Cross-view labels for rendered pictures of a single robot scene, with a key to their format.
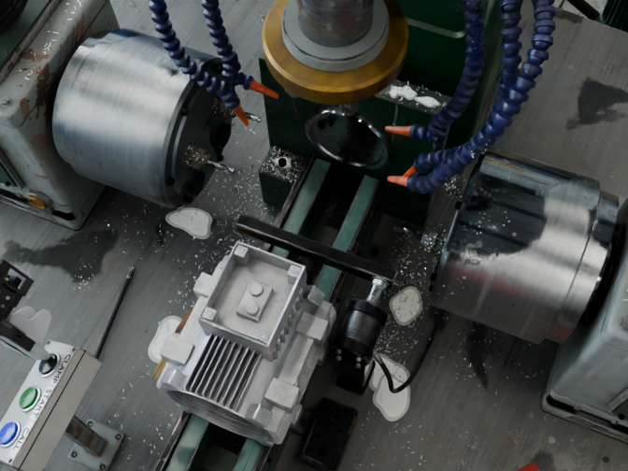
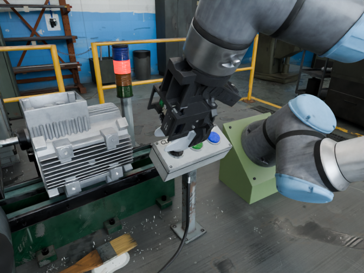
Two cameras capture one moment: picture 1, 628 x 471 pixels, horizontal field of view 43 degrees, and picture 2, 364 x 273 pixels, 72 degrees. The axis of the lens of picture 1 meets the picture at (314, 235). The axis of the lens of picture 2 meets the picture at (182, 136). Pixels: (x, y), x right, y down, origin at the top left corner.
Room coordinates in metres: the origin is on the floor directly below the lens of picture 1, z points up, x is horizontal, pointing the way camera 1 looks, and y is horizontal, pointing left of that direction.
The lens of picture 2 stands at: (0.72, 0.59, 1.31)
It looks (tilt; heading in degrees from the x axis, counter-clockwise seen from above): 26 degrees down; 209
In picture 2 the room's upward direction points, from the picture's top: straight up
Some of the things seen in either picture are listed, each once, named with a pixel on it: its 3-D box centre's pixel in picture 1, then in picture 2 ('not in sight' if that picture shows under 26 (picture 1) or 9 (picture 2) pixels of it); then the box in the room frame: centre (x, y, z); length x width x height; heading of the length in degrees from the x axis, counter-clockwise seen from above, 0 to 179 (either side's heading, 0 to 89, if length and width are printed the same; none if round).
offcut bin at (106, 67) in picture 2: not in sight; (104, 64); (-3.08, -3.34, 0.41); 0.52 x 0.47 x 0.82; 150
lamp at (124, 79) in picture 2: not in sight; (123, 78); (0.00, -0.06, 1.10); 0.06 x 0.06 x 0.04
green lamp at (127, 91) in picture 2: not in sight; (124, 90); (0.00, -0.06, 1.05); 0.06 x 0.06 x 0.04
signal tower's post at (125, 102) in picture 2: not in sight; (125, 101); (0.00, -0.06, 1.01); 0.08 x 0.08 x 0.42; 65
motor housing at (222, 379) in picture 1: (249, 350); (80, 147); (0.36, 0.10, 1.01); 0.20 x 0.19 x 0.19; 154
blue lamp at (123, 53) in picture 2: not in sight; (120, 53); (0.00, -0.06, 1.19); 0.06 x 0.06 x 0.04
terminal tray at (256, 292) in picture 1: (254, 302); (55, 115); (0.39, 0.08, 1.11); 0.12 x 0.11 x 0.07; 154
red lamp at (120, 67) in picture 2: not in sight; (122, 66); (0.00, -0.06, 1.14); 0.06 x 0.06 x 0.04
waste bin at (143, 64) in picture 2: not in sight; (142, 65); (-3.84, -2.99, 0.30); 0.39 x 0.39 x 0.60
